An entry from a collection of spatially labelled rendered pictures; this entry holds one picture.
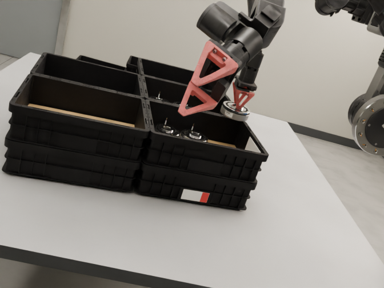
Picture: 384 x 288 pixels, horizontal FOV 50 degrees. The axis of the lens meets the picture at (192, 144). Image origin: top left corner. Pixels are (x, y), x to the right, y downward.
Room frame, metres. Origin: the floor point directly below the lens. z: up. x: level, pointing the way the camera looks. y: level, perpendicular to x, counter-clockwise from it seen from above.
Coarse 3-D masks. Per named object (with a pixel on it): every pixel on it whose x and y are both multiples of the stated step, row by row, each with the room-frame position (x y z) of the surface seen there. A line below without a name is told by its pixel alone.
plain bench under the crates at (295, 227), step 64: (0, 128) 1.28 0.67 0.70; (256, 128) 2.18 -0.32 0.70; (0, 192) 0.93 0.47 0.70; (64, 192) 1.02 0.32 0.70; (128, 192) 1.13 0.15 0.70; (256, 192) 1.42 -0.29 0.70; (320, 192) 1.61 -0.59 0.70; (0, 256) 0.74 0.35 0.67; (64, 256) 0.77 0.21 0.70; (128, 256) 0.84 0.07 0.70; (192, 256) 0.92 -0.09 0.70; (256, 256) 1.01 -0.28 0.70; (320, 256) 1.12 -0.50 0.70
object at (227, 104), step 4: (224, 104) 1.40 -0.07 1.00; (228, 104) 1.42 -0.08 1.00; (240, 104) 1.46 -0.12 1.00; (228, 108) 1.38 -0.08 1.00; (232, 108) 1.39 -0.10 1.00; (244, 108) 1.43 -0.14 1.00; (236, 112) 1.37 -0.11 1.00; (240, 112) 1.37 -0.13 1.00; (244, 112) 1.38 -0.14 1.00; (248, 112) 1.40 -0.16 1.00
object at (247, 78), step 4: (244, 68) 1.40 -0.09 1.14; (248, 68) 1.40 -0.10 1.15; (252, 68) 1.39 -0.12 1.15; (244, 72) 1.39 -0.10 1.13; (248, 72) 1.39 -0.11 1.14; (252, 72) 1.39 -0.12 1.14; (256, 72) 1.40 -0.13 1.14; (236, 76) 1.44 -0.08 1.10; (240, 76) 1.40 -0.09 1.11; (244, 76) 1.39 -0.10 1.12; (248, 76) 1.39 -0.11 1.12; (252, 76) 1.39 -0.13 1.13; (256, 76) 1.41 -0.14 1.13; (240, 80) 1.40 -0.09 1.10; (244, 80) 1.39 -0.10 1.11; (248, 80) 1.39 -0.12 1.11; (252, 80) 1.39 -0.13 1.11; (240, 84) 1.36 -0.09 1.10; (244, 84) 1.36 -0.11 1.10; (248, 84) 1.38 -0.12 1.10; (252, 84) 1.39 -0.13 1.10; (252, 88) 1.37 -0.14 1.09; (256, 88) 1.37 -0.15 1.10
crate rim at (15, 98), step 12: (24, 84) 1.18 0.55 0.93; (72, 84) 1.32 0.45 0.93; (132, 96) 1.38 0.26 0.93; (12, 108) 1.01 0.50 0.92; (24, 108) 1.02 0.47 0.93; (36, 108) 1.04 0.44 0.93; (144, 108) 1.30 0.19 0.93; (60, 120) 1.05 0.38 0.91; (72, 120) 1.05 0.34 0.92; (84, 120) 1.06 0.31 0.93; (96, 120) 1.08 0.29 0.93; (144, 120) 1.20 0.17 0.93; (120, 132) 1.09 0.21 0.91; (132, 132) 1.10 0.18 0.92; (144, 132) 1.11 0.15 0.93
